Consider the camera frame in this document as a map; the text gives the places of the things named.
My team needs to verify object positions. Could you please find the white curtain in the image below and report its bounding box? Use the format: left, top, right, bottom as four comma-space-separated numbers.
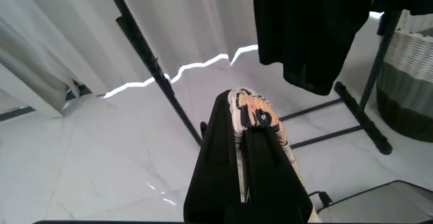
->
0, 0, 260, 116

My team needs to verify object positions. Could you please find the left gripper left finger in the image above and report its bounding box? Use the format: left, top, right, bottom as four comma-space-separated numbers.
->
183, 89, 244, 222

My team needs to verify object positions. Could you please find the black garment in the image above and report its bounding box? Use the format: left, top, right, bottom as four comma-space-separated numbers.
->
250, 0, 433, 96

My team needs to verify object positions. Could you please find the white laundry basket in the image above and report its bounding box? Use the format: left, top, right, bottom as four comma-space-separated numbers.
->
375, 9, 433, 143

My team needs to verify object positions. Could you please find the cream printed garment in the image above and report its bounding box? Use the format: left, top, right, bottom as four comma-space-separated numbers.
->
227, 87, 322, 222

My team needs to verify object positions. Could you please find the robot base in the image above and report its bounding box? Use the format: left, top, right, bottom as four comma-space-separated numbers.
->
316, 179, 433, 222

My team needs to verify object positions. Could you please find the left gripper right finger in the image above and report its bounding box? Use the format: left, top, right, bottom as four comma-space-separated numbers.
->
242, 125, 314, 222

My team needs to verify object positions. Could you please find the black clothes rack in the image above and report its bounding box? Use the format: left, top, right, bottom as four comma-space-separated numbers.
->
101, 0, 403, 156

